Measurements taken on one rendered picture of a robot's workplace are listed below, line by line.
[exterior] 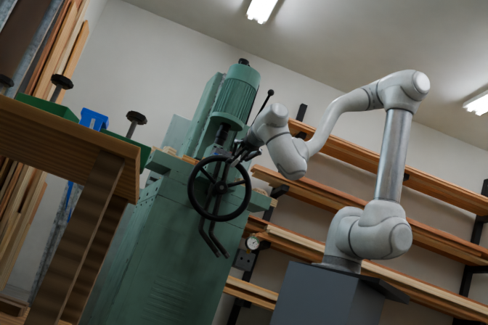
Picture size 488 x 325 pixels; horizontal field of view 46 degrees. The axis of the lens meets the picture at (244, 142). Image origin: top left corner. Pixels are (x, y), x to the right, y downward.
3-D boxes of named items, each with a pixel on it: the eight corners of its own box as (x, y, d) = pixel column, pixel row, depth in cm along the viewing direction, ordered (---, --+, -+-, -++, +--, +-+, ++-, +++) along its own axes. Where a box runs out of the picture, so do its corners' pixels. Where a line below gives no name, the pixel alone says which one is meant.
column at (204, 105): (169, 191, 290) (216, 70, 311) (160, 196, 311) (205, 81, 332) (208, 208, 295) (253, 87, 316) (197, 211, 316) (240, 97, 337)
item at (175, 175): (168, 177, 256) (171, 169, 257) (158, 182, 275) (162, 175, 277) (246, 210, 266) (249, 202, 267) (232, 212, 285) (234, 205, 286)
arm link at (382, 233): (376, 262, 224) (417, 266, 205) (344, 254, 217) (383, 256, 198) (403, 84, 244) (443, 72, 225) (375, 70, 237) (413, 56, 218)
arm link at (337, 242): (345, 265, 239) (356, 215, 246) (374, 268, 223) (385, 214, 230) (314, 254, 233) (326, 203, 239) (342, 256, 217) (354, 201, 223)
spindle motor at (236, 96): (215, 113, 277) (236, 59, 286) (205, 121, 294) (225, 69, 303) (247, 128, 282) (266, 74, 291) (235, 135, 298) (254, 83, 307)
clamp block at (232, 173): (205, 171, 252) (211, 152, 255) (197, 175, 265) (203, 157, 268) (234, 183, 256) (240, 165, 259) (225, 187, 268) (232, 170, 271)
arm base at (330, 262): (370, 285, 233) (373, 272, 234) (353, 274, 215) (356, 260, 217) (330, 276, 243) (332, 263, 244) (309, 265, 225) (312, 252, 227)
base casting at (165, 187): (155, 194, 253) (163, 175, 256) (135, 204, 306) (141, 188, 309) (245, 230, 264) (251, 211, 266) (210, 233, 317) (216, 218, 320)
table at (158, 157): (154, 157, 246) (159, 144, 248) (142, 167, 274) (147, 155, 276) (277, 209, 261) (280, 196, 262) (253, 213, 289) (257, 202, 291)
